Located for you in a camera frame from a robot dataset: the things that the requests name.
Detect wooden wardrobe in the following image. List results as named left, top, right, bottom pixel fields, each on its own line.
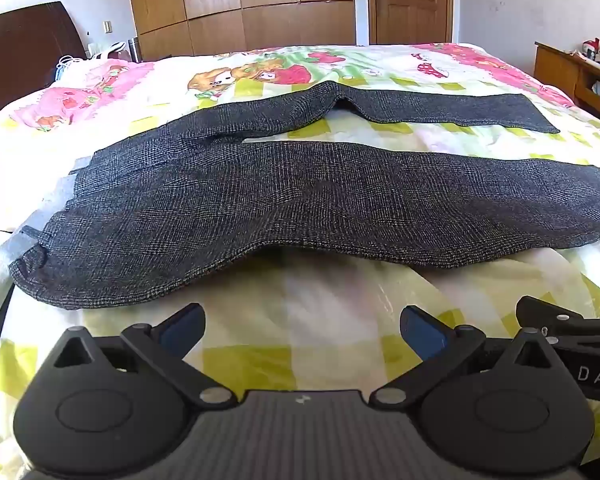
left=124, top=0, right=357, bottom=63

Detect white cables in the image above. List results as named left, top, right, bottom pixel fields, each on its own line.
left=55, top=54, right=90, bottom=82

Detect cartoon printed checkered bedsheet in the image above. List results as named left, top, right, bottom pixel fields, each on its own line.
left=0, top=42, right=600, bottom=480

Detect dark grey plaid pants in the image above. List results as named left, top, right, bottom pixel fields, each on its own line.
left=0, top=81, right=600, bottom=311

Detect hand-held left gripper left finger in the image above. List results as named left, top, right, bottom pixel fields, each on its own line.
left=42, top=303, right=237, bottom=407

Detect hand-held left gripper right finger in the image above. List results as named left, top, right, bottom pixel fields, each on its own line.
left=370, top=305, right=563, bottom=408

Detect dark wooden headboard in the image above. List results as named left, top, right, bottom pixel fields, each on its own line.
left=0, top=1, right=88, bottom=126

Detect wooden door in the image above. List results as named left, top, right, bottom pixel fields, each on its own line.
left=367, top=0, right=454, bottom=46

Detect wooden side cabinet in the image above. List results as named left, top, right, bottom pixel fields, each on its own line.
left=534, top=41, right=600, bottom=128

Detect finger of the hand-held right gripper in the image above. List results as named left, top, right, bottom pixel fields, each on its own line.
left=516, top=296, right=600, bottom=347

